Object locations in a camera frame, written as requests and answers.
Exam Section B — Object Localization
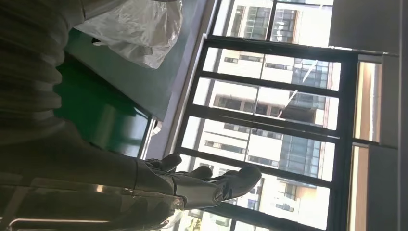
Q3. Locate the silver conveyor side rail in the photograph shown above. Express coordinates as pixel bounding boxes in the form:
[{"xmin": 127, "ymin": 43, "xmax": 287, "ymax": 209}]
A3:
[{"xmin": 140, "ymin": 117, "xmax": 157, "ymax": 160}]

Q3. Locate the beige building outside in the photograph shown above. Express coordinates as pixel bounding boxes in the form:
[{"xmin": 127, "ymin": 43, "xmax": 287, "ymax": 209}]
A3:
[{"xmin": 178, "ymin": 0, "xmax": 342, "ymax": 231}]

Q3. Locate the green conveyor belt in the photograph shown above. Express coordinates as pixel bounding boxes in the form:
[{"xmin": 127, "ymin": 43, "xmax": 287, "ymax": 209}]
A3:
[{"xmin": 53, "ymin": 54, "xmax": 151, "ymax": 157}]

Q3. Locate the black window frame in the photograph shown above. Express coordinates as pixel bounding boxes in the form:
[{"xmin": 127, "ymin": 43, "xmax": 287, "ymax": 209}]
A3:
[{"xmin": 166, "ymin": 0, "xmax": 399, "ymax": 231}]

